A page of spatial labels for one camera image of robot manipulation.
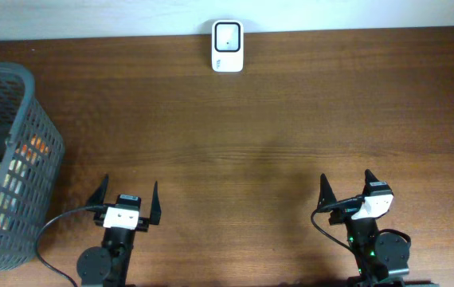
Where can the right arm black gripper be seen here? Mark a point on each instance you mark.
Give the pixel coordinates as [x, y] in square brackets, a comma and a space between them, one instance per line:
[337, 216]

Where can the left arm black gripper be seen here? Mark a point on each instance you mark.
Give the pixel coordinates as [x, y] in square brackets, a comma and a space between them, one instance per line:
[143, 223]

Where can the orange small carton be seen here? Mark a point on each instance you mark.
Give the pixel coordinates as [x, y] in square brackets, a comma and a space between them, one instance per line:
[36, 145]

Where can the beige plastic snack bag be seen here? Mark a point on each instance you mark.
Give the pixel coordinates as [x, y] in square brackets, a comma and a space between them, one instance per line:
[7, 202]

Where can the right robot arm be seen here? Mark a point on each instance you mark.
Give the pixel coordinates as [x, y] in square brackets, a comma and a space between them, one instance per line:
[381, 255]

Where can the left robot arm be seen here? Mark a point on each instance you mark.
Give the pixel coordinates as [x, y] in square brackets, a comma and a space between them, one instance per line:
[107, 264]

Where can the white barcode scanner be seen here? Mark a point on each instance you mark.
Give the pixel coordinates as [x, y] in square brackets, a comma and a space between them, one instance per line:
[227, 46]

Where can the grey plastic mesh basket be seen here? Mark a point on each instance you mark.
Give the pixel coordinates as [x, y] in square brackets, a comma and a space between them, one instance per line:
[21, 118]

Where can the left arm white wrist camera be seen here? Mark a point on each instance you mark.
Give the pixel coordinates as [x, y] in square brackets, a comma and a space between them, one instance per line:
[121, 218]

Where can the arm white wrist camera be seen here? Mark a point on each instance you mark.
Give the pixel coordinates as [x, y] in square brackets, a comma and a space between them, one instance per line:
[373, 207]
[121, 218]

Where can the right arm white wrist camera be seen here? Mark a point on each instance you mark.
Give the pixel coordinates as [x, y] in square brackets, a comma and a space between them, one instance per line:
[373, 207]

